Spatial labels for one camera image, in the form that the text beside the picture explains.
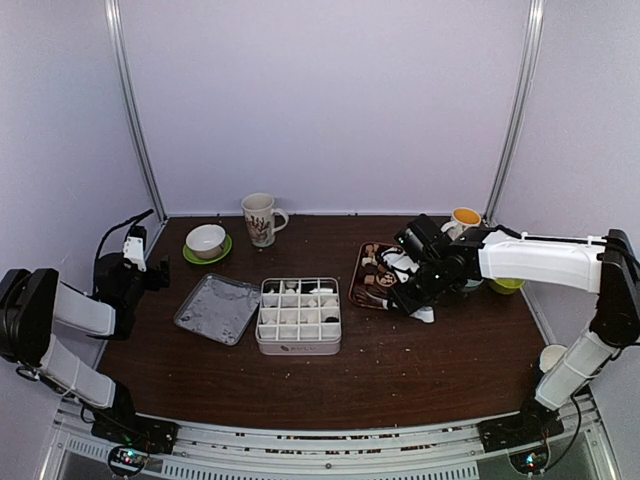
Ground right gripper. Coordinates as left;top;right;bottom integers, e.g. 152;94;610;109
387;260;449;317

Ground white handled tongs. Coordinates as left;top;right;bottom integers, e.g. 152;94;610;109
351;292;435;323

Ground bunny tin lid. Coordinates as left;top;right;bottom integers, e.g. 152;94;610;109
174;273;261;346

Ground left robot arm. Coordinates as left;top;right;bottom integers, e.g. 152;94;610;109
1;217;170;444

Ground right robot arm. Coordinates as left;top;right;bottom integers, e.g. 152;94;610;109
376;214;639;442

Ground red chocolate tray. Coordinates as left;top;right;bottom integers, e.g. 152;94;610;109
348;242;402;310

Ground grey blue small bowl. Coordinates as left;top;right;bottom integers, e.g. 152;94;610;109
461;279;484;293

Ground yellow inside floral mug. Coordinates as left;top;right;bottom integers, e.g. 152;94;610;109
440;207;482;240

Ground green saucer plate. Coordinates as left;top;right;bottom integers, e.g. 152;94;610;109
182;235;233;265

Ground green small bowl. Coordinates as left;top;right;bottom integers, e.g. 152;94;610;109
489;278;526;295

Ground white ceramic bowl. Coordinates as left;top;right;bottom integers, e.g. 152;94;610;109
186;224;227;260

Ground tin box with dividers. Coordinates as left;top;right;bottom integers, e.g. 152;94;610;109
255;277;342;356

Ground white cup near base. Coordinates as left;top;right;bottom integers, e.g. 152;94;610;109
538;344;567;375

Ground seashell coral mug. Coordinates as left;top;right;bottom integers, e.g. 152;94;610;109
241;193;289;248

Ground right aluminium frame post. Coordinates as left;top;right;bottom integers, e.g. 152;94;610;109
484;0;546;224

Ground aluminium frame post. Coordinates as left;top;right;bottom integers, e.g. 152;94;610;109
104;0;168;223
484;0;546;224

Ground front aluminium rail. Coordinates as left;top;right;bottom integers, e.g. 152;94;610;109
39;389;621;480

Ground left aluminium frame post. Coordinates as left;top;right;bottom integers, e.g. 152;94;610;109
104;0;168;223

